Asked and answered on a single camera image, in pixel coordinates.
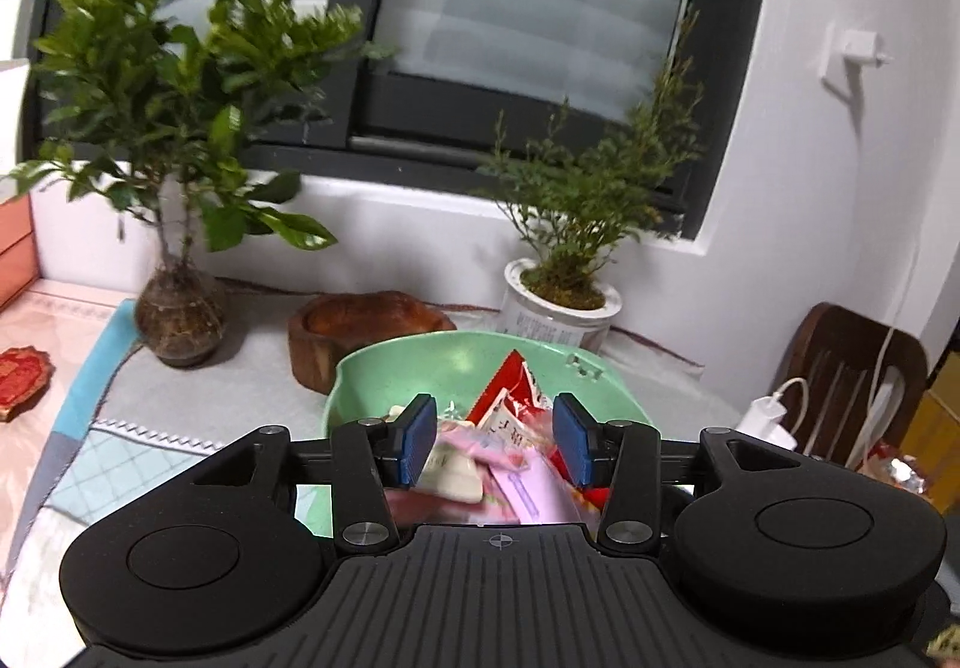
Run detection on pink snack packet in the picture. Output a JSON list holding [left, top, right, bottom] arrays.
[[386, 423, 601, 531]]

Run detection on red white patterned snack bag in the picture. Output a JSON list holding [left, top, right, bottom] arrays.
[[466, 351, 556, 459]]

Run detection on green plastic bowl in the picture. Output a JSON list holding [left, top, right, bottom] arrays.
[[325, 331, 662, 554]]

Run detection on wooden bowl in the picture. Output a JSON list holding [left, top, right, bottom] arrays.
[[288, 291, 455, 395]]

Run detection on dark wooden chair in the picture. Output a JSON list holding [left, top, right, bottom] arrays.
[[779, 302, 928, 466]]

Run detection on small plant in white pot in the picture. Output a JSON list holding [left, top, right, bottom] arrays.
[[480, 10, 703, 351]]

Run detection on red packet on table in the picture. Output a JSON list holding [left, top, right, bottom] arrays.
[[0, 346, 53, 423]]

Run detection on orange stacked gift boxes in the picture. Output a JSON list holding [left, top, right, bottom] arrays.
[[0, 197, 39, 308]]

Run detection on leafy plant in glass vase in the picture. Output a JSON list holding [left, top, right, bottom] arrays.
[[10, 0, 394, 369]]

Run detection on white charger with cable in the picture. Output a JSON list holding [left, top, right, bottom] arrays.
[[736, 377, 811, 452]]

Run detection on white wall hook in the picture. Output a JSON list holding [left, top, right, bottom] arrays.
[[817, 23, 893, 101]]

